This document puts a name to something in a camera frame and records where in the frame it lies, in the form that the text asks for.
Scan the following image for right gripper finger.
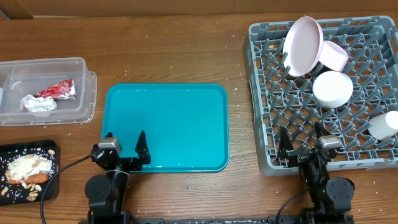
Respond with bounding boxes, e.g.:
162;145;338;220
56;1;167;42
277;126;294;157
314;122;330;137

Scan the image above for pink plate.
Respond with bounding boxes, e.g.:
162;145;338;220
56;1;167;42
283;16;323;77

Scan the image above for clear plastic bin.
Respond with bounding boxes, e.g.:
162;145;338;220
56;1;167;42
1;57;97;126

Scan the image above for red snack wrapper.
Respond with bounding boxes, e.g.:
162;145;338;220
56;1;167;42
34;78;76;100

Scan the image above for teal plastic tray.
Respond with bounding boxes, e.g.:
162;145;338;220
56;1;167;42
101;83;229;173

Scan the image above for white napkin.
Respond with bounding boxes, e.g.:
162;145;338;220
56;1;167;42
21;95;57;113

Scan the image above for small white cup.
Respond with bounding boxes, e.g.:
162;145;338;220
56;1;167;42
368;111;398;141

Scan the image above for grey dishwasher rack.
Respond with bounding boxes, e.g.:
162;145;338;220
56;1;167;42
243;16;397;176

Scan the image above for food scraps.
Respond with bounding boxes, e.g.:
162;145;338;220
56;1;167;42
1;147;57;205

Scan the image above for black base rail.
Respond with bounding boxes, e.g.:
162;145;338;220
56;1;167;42
77;214;355;224

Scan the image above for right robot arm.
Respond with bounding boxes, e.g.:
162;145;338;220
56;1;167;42
274;122;355;223

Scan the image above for orange carrot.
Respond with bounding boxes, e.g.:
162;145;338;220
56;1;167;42
7;174;49;185

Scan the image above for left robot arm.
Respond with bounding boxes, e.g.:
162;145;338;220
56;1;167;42
85;131;151;224

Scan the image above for black bin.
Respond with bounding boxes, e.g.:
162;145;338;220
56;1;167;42
1;140;60;202

